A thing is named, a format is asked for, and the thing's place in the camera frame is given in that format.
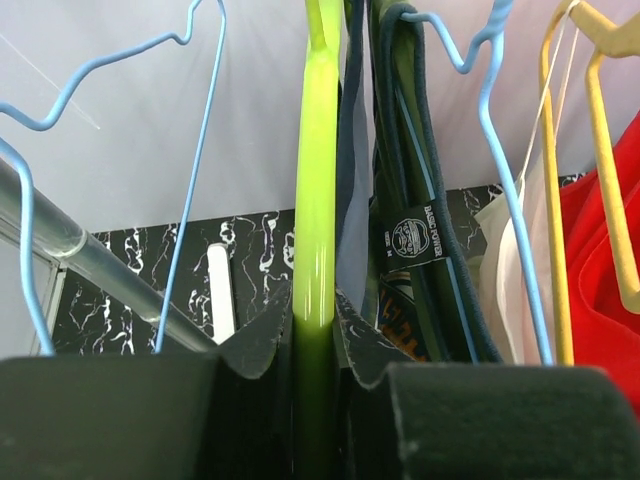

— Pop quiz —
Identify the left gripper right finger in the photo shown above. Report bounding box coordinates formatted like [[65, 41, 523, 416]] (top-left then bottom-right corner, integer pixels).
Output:
[[334, 293, 639, 479]]

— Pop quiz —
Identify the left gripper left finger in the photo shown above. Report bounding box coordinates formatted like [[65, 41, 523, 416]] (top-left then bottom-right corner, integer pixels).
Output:
[[1, 285, 292, 479]]

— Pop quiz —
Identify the light blue wire hanger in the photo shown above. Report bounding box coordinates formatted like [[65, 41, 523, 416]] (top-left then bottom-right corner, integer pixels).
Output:
[[0, 0, 229, 356]]

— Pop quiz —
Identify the lime green hanger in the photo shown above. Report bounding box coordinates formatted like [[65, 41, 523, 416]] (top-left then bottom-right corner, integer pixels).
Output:
[[292, 1, 343, 479]]

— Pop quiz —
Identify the blue grey tank top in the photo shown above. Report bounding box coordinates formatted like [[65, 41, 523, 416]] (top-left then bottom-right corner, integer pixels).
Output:
[[336, 1, 371, 311]]

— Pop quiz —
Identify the olive printed tank top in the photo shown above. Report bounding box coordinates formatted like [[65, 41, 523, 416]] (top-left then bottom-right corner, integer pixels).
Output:
[[367, 1, 502, 363]]

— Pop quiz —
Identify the pink tank top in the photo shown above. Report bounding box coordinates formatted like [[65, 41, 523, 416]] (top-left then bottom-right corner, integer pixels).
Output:
[[472, 0, 586, 365]]

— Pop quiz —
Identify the red tank top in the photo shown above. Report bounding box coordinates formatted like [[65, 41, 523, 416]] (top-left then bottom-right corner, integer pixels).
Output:
[[557, 109, 640, 401]]

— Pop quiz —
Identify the yellow hanger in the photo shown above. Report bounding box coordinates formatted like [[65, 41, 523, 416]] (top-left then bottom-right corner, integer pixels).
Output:
[[539, 0, 640, 366]]

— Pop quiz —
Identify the black marble mat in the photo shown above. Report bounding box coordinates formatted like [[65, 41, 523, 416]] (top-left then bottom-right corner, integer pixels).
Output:
[[29, 172, 640, 356]]

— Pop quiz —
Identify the clothes rack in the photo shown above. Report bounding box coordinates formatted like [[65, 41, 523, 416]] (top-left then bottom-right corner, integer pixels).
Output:
[[0, 159, 236, 354]]

